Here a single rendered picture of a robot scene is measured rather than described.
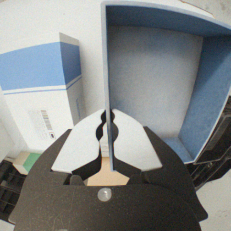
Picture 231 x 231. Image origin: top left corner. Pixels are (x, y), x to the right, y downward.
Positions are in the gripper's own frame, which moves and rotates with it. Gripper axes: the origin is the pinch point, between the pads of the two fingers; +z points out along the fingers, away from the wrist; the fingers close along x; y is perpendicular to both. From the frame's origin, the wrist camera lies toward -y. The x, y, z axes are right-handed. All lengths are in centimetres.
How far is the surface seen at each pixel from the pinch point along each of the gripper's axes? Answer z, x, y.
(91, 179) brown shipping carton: 4.1, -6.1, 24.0
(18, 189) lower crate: 1.2, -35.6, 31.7
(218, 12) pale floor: 82, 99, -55
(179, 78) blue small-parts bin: 5.0, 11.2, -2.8
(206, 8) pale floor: 82, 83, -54
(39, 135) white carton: 3.4, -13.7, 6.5
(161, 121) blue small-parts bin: 5.0, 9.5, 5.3
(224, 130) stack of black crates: 33, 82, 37
